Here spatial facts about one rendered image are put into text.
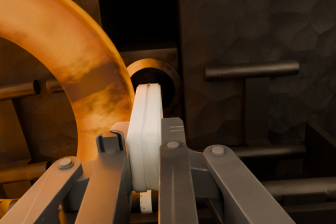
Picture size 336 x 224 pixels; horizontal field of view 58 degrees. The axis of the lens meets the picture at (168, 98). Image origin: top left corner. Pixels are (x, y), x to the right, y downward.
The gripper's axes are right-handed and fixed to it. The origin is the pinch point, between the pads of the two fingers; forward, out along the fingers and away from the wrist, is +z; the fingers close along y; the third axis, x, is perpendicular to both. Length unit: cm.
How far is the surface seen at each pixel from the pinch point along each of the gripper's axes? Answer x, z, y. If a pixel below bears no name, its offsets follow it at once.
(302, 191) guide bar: -3.3, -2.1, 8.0
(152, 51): 1.6, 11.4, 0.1
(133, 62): 0.8, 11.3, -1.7
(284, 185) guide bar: -3.0, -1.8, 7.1
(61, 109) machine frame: -1.7, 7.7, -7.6
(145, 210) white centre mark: -3.6, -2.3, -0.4
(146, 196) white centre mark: -3.0, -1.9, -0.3
